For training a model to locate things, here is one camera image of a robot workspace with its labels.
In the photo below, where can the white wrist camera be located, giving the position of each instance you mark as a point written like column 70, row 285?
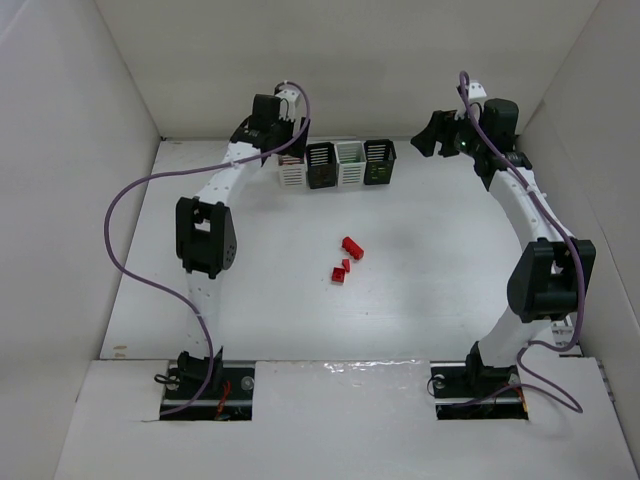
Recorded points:
column 475, row 92
column 290, row 97

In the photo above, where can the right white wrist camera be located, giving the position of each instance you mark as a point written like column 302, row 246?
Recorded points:
column 475, row 92

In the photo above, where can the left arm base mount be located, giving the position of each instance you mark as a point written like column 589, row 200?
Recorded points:
column 231, row 400

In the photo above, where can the black slotted bin centre left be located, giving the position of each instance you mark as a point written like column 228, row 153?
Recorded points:
column 321, row 165

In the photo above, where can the black slotted bin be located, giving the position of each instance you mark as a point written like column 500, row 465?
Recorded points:
column 321, row 165
column 380, row 157

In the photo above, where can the black slotted bin far right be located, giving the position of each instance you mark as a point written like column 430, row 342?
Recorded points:
column 380, row 157

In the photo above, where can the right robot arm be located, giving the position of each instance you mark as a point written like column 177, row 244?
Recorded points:
column 550, row 279

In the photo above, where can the white slotted bin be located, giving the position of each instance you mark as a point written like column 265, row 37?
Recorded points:
column 351, row 163
column 292, row 176

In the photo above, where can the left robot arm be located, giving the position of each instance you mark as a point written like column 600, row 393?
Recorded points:
column 206, row 242

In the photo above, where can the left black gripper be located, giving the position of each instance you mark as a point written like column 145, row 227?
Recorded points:
column 298, row 138

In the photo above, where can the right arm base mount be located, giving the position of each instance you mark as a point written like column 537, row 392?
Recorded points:
column 484, row 394

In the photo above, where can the white slotted bin far left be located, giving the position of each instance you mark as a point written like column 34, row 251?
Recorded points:
column 292, row 176

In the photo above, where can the aluminium rail right side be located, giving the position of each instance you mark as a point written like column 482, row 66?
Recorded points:
column 562, row 332

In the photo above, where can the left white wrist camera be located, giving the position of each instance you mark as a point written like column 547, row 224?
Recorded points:
column 290, row 97

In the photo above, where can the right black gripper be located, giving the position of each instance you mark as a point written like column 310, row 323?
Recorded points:
column 445, row 132

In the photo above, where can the long red lego brick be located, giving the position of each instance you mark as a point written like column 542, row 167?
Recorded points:
column 352, row 248

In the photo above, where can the white slotted bin centre right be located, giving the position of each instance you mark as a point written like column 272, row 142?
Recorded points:
column 351, row 163

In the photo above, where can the red flower lego piece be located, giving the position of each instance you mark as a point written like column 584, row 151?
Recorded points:
column 289, row 160

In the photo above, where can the red square lego brick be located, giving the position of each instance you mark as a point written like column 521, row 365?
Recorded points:
column 338, row 275

